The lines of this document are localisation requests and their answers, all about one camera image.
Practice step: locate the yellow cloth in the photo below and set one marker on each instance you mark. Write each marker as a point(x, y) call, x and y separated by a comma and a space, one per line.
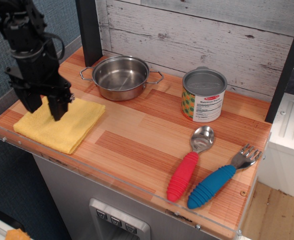
point(66, 134)

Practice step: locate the grey toy fridge cabinet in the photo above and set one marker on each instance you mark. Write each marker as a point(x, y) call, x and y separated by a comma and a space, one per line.
point(92, 211)

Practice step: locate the black right frame post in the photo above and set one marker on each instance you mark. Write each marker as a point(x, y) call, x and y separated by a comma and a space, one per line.
point(281, 86)

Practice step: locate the stainless steel pot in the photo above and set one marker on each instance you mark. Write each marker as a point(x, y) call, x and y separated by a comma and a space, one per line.
point(121, 78)

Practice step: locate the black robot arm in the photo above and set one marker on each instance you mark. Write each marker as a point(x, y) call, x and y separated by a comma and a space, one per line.
point(23, 27)

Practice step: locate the white toy cabinet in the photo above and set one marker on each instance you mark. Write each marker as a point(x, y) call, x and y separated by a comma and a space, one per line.
point(276, 170)

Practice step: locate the red handled spoon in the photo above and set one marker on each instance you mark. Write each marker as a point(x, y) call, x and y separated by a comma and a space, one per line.
point(201, 140)

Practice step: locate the black frame post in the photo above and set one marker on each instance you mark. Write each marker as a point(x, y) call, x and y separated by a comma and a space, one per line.
point(89, 31)
point(281, 86)

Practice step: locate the clear acrylic guard rail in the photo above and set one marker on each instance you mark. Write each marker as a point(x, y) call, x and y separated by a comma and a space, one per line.
point(131, 152)

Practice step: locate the toy food can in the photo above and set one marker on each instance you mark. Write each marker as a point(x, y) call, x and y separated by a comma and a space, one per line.
point(203, 91)

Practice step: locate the black left frame post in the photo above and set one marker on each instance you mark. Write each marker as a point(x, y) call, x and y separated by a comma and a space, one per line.
point(89, 31)

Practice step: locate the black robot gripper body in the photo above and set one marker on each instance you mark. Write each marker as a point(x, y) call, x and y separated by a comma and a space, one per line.
point(39, 76)

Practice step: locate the orange cloth at corner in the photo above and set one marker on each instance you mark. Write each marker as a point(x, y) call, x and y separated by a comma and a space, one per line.
point(17, 234)

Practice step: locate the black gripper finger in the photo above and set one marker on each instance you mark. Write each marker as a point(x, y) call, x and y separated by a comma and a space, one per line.
point(57, 107)
point(30, 97)

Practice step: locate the blue handled fork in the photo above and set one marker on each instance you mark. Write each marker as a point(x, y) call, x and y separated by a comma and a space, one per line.
point(207, 188)

